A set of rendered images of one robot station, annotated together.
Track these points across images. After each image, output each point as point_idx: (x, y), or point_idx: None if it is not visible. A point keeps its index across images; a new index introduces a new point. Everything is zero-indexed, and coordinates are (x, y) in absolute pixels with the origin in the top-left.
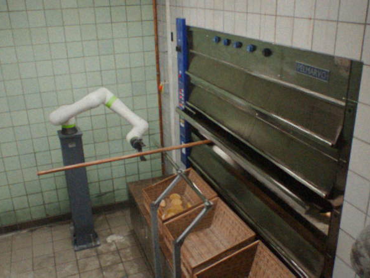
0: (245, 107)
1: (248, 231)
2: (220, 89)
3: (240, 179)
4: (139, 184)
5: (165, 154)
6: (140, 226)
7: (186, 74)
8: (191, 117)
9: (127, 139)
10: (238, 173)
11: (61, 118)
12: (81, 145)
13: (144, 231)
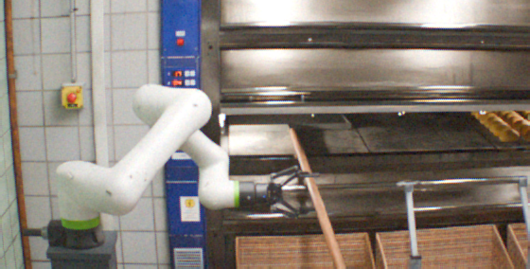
0: (450, 39)
1: (480, 229)
2: (391, 23)
3: (440, 165)
4: None
5: (323, 186)
6: None
7: (201, 34)
8: (310, 101)
9: (222, 195)
10: (434, 157)
11: (146, 184)
12: (116, 265)
13: None
